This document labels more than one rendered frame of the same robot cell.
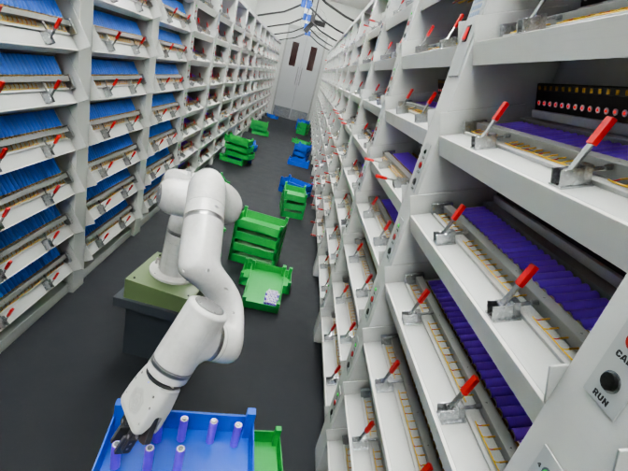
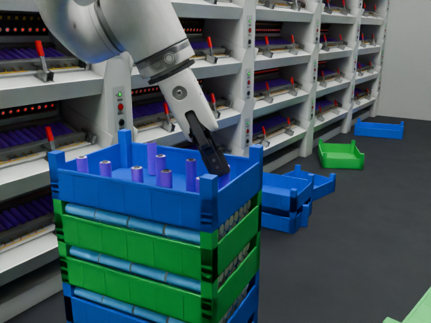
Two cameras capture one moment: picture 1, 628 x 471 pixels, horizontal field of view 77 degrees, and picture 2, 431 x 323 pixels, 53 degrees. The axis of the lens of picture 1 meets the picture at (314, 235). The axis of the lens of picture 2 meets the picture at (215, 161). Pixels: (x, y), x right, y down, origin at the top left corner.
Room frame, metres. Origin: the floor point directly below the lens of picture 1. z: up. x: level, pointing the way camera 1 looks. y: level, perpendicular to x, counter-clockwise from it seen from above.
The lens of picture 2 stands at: (1.03, 0.67, 0.67)
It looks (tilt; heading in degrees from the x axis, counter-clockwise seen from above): 17 degrees down; 220
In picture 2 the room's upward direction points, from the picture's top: straight up
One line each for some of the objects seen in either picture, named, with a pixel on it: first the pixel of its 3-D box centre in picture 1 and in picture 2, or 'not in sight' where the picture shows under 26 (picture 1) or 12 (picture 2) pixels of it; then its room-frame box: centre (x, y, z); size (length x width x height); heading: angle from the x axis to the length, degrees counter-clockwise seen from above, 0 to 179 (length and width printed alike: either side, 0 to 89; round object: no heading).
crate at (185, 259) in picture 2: not in sight; (161, 215); (0.56, 0.14, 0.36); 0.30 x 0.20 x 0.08; 104
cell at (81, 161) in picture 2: (235, 434); (83, 174); (0.65, 0.05, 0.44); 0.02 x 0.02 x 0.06
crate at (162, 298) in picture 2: not in sight; (162, 255); (0.56, 0.14, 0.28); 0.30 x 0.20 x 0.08; 104
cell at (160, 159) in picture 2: (178, 459); (161, 172); (0.56, 0.14, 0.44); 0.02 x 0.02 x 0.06
